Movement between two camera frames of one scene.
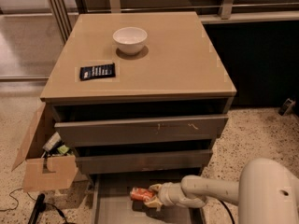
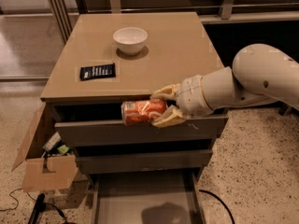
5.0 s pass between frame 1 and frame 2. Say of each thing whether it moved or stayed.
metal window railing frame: stayed
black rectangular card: stayed
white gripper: moved
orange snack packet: moved
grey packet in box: stayed
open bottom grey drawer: stayed
